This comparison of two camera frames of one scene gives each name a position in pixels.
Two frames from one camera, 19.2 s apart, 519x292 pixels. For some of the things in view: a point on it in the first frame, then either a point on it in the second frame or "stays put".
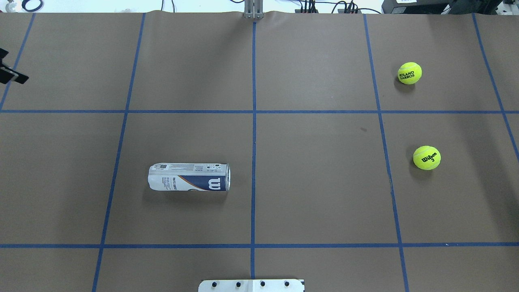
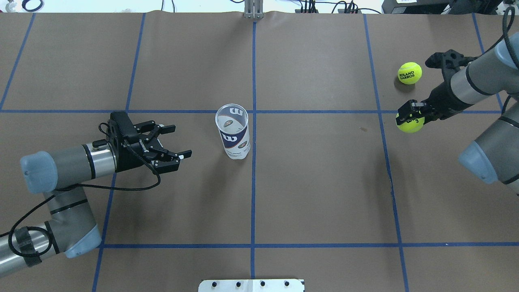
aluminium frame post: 253,9 stays put
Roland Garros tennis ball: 410,73 stays put
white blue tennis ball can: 176,176 → 232,121
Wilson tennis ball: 427,157 → 412,126
